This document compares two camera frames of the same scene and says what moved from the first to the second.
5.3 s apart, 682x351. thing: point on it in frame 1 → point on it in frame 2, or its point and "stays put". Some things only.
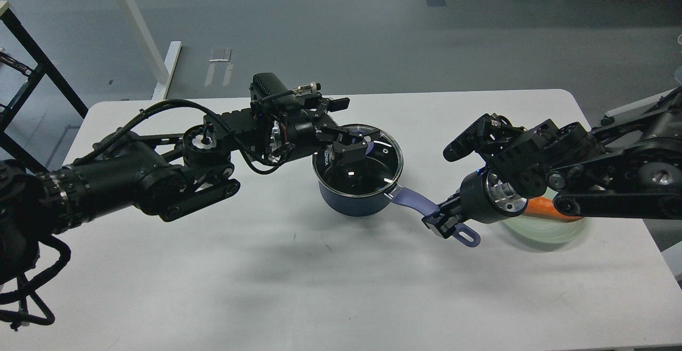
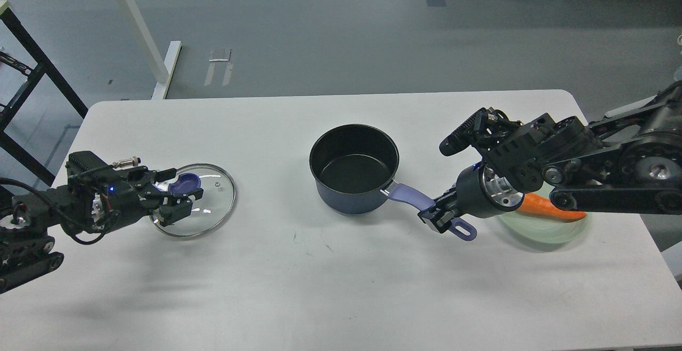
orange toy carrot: [543, 207] stays put
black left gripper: [303, 131] → [98, 200]
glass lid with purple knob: [368, 171] → [219, 195]
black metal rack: [46, 67] stays put
